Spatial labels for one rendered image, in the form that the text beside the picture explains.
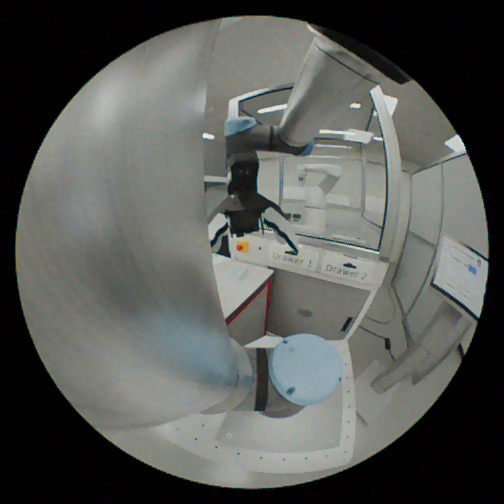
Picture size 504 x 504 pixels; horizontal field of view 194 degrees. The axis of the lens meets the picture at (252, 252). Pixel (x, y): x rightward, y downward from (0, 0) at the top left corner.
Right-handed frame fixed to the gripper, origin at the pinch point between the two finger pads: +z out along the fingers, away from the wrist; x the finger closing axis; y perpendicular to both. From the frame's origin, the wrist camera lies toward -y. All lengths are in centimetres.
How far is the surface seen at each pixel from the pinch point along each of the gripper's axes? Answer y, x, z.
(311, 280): 60, -34, -10
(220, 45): -94, 6, -159
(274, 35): -99, -39, -143
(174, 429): 8.9, 22.5, 39.2
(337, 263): 42, -43, -12
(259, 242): 56, -6, -38
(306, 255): 47, -29, -21
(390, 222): 16, -67, -17
